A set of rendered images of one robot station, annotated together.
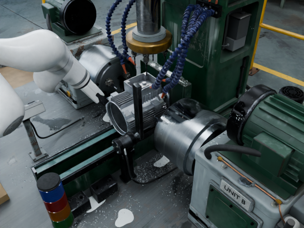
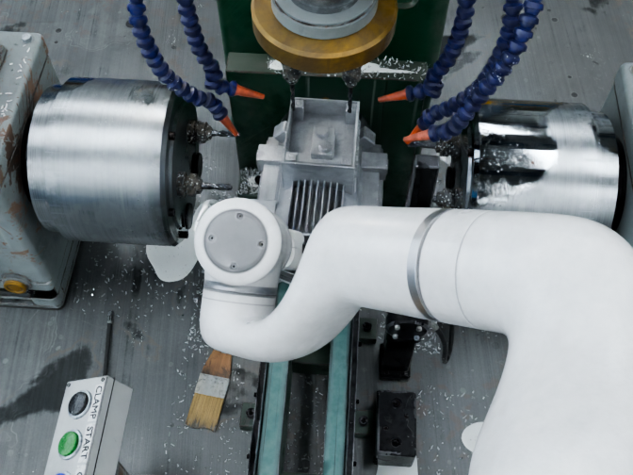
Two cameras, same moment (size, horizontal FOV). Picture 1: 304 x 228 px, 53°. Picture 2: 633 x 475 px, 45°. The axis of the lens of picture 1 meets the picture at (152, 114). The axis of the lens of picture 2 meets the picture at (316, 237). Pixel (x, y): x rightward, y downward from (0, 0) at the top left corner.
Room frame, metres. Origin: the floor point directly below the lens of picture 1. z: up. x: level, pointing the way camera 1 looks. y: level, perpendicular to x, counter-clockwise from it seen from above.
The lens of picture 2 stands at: (0.60, 0.55, 1.98)
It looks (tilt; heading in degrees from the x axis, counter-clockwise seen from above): 58 degrees down; 312
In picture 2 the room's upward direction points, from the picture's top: straight up
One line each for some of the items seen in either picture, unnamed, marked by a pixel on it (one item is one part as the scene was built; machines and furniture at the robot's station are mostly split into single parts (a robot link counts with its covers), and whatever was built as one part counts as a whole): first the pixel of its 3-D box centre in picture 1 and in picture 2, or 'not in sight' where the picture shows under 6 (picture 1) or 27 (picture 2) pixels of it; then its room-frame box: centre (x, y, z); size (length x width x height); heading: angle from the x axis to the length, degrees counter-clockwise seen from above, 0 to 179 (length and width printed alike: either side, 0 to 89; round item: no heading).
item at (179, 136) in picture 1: (198, 140); (541, 185); (0.81, -0.17, 1.04); 0.41 x 0.25 x 0.25; 39
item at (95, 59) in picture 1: (101, 69); (91, 160); (1.35, 0.26, 1.04); 0.37 x 0.25 x 0.25; 39
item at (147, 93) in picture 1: (142, 88); (321, 147); (1.06, 0.04, 1.11); 0.12 x 0.11 x 0.07; 127
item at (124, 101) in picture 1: (135, 109); (318, 206); (1.04, 0.07, 1.01); 0.20 x 0.19 x 0.19; 127
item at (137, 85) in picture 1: (138, 112); (415, 220); (0.88, 0.05, 1.12); 0.04 x 0.03 x 0.26; 129
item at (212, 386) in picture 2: not in sight; (218, 368); (1.04, 0.31, 0.80); 0.21 x 0.05 x 0.01; 120
